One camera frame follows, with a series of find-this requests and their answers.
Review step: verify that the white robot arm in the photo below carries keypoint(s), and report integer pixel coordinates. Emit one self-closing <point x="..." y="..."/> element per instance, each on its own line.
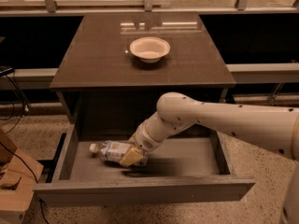
<point x="272" y="128"/>

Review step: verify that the brown cardboard box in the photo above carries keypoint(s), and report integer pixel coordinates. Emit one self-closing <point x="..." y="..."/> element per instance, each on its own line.
<point x="19" y="173"/>

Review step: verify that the grey cabinet with counter top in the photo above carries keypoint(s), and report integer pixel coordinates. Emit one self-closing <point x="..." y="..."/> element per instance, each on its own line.
<point x="107" y="92"/>

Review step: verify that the clear blue plastic bottle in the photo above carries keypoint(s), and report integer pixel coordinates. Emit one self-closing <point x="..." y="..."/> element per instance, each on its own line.
<point x="114" y="151"/>

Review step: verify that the open grey top drawer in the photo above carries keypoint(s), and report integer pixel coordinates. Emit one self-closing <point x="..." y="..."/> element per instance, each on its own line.
<point x="192" y="168"/>

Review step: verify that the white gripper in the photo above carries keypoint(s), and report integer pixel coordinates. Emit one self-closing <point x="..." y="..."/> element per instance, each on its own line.
<point x="142" y="141"/>

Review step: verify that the white paper bowl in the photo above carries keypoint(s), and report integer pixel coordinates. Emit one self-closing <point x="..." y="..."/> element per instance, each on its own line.
<point x="149" y="49"/>

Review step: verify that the metal window frame rail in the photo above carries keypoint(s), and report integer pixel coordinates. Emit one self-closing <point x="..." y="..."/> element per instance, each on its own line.
<point x="146" y="2"/>

